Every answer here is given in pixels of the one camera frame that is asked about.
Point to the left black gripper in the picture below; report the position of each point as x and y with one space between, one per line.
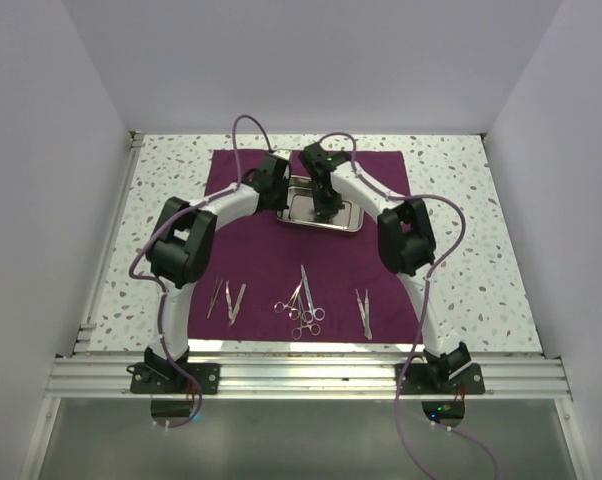
282 204

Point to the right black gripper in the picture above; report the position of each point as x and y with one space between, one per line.
326 211

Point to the steel instrument tray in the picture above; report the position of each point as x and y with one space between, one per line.
300 211

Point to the purple cloth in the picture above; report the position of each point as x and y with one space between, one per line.
266 254

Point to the steel surgical scissors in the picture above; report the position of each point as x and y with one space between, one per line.
308 295

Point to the steel hemostat forceps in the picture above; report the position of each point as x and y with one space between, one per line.
290 306
313 328

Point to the steel forceps tweezers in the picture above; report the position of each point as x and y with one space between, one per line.
214 296

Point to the curved tip steel tweezers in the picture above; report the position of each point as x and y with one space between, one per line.
234 305

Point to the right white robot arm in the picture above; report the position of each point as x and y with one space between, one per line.
406 247

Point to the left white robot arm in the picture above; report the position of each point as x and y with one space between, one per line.
180 248

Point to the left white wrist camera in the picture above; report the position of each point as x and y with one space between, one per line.
283 153

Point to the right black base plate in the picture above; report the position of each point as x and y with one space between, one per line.
449 374

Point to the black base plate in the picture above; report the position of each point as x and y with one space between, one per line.
157 375
449 374

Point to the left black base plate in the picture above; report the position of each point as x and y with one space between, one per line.
157 375

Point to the aluminium frame rail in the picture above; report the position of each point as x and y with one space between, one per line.
317 409

